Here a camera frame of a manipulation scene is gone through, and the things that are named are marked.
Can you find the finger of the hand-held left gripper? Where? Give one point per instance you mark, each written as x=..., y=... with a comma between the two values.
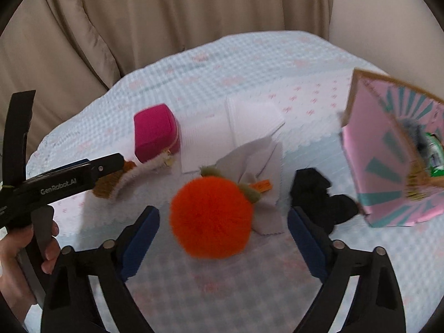
x=107, y=166
x=19, y=135

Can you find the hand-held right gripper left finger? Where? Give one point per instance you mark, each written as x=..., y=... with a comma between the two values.
x=144, y=229

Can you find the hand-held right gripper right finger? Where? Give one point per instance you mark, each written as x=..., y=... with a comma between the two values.
x=305, y=236

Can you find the brown and white fuzzy toy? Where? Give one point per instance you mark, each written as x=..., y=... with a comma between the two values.
x=111, y=185

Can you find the orange fluffy pompom plush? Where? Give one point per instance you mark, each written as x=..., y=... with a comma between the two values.
x=210, y=218

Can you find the pink box with teal stripes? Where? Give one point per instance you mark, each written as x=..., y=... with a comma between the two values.
x=378, y=166

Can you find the person's left hand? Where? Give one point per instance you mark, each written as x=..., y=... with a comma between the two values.
x=14, y=270

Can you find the black sock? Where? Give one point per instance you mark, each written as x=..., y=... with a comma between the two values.
x=308, y=185
x=338, y=211

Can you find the magenta zip pouch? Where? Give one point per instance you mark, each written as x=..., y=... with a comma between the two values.
x=154, y=131

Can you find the grey cloth with orange tag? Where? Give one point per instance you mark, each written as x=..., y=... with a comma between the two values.
x=253, y=161

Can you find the white waffle cloth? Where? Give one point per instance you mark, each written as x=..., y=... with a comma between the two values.
x=253, y=121
x=203, y=142

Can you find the yellow brown striped plush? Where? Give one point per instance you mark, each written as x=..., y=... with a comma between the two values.
x=420, y=182

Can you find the grey fluffy toy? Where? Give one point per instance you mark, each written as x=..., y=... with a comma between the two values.
x=416, y=138

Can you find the green packet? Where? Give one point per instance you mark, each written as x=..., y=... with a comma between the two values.
x=436, y=156

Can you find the beige curtain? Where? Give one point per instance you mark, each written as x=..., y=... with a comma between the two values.
x=138, y=14

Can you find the light blue waffle blanket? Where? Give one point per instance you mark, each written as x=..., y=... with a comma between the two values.
x=242, y=62

